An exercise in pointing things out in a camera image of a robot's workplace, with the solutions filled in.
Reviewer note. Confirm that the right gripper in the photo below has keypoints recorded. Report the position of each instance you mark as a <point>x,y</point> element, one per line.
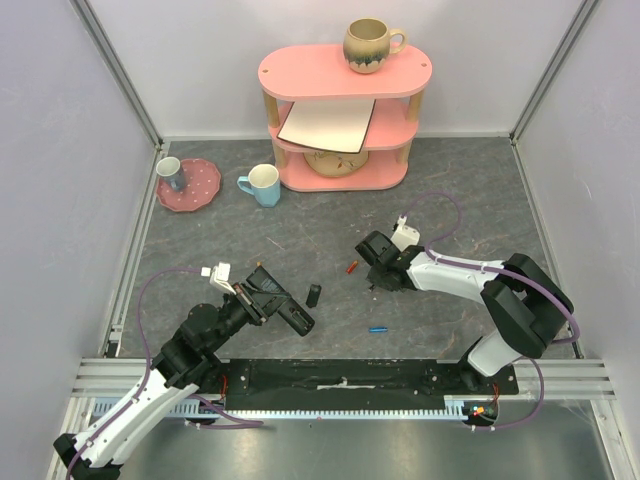
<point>376,255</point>

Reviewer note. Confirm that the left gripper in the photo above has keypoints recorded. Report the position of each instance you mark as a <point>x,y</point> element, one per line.
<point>262,305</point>

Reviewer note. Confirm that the red orange battery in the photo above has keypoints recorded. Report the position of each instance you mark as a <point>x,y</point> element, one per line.
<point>352,267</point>

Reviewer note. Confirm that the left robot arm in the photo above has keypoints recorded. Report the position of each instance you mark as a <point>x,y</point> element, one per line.
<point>173,375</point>

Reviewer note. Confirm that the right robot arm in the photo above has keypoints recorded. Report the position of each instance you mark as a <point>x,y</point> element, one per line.
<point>527,308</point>

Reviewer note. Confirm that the beige floral bowl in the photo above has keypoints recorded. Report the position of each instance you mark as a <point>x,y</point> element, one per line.
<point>335,164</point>

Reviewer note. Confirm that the light blue mug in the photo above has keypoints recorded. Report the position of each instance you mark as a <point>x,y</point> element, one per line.
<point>263,183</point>

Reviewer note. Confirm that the pink dotted plate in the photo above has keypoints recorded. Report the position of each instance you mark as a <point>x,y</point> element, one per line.
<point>203,182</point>

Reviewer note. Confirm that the pink three-tier shelf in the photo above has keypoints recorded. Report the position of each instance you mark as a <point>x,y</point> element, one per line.
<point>320,72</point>

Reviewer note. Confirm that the white square plate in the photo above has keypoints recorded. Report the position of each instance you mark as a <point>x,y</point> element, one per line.
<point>331,125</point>

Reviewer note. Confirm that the grey small mug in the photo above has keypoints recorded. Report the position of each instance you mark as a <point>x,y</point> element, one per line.
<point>170,170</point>

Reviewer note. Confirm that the beige ceramic mug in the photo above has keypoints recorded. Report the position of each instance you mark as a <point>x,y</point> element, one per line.
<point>368,43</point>

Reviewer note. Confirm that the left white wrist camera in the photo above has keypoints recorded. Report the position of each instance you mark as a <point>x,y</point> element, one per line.
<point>218,276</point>

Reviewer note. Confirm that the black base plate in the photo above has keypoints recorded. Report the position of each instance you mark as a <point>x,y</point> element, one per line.
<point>428,375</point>

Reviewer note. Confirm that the aluminium front rail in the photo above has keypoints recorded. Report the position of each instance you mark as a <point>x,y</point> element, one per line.
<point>564,379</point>

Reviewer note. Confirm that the right aluminium frame post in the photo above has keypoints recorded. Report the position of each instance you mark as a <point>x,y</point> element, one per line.
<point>568,41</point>

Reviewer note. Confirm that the aluminium frame post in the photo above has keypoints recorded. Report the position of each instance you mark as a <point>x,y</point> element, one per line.
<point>107,51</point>
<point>568,41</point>

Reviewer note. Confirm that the left aluminium frame post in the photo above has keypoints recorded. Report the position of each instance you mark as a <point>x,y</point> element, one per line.
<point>107,51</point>

